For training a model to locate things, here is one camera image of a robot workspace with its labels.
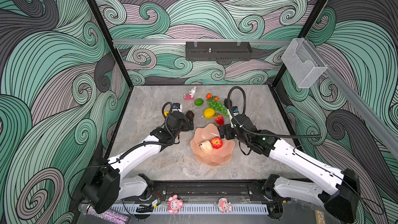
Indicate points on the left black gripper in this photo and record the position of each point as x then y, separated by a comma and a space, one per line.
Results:
185, 126

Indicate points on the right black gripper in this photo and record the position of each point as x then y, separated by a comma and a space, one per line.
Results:
223, 128

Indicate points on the red fake apple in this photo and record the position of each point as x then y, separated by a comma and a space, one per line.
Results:
216, 143

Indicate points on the yellow fake lemon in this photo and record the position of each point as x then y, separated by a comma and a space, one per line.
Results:
209, 113

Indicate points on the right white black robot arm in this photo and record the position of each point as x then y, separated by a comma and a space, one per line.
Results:
334, 190

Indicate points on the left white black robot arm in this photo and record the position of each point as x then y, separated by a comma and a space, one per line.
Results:
105, 182

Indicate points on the dark purple fake mangosteen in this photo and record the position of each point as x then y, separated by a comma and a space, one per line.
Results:
190, 114

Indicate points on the red fake strawberry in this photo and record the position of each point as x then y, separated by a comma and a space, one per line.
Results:
219, 119

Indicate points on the green fake grape bunch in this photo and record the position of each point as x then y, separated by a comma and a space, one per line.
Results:
218, 107

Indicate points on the green fake lime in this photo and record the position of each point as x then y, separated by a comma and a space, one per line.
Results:
198, 102

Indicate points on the dark fake avocado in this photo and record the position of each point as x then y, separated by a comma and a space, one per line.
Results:
227, 103

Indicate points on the white rabbit figurine pink base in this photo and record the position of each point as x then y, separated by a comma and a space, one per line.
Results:
190, 95

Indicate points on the pink cartoon figurine right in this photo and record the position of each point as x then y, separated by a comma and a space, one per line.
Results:
224, 205

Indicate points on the pink cartoon figurine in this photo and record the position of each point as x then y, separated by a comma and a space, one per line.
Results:
224, 205
175, 204

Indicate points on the pink cartoon figurine left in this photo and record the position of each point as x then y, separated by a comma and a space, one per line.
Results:
175, 204

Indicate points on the purple glitter cylinder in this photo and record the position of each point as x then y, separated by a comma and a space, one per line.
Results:
109, 215

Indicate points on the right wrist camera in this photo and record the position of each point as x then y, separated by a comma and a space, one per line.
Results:
233, 112

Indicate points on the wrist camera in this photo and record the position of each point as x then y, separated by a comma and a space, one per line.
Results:
177, 107
233, 112

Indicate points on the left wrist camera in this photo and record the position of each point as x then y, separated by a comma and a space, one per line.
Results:
177, 107

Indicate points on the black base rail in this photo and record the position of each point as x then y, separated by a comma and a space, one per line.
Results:
251, 189

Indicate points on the black perforated wall tray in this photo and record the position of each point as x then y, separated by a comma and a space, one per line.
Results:
222, 52

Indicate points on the white slotted cable duct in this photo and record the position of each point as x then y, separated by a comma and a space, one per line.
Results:
199, 209

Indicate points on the clear acrylic wall box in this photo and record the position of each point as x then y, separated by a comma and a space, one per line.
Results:
304, 62

